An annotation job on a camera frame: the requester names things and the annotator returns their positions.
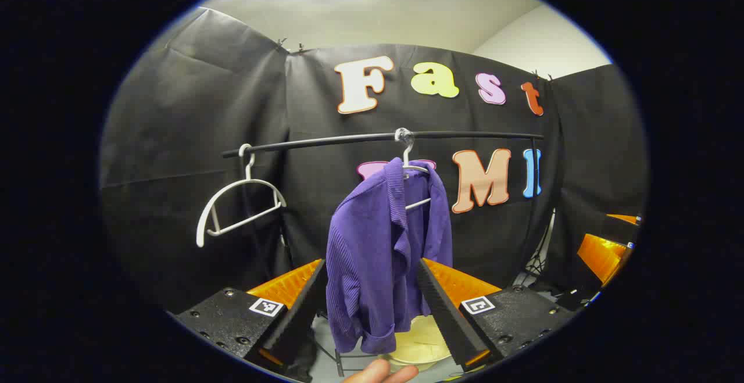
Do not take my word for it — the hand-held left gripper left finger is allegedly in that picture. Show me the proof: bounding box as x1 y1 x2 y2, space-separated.
173 258 328 369

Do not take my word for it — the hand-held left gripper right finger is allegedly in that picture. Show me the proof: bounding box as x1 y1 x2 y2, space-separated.
416 257 577 372

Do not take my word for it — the purple knit cardigan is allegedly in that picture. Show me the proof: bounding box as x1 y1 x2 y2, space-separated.
325 158 454 355

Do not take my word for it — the white hanger with taped hook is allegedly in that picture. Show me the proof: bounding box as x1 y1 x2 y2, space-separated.
395 128 434 210

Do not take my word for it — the plain white clothes hanger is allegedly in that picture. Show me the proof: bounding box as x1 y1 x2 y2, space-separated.
196 144 287 248

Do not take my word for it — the black clothes rack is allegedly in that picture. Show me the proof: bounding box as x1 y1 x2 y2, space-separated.
223 131 547 291

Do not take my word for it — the black backdrop cloth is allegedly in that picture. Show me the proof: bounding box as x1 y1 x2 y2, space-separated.
100 6 649 314

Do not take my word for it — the bundle of black cables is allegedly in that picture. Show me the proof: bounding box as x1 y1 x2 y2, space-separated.
522 242 551 284

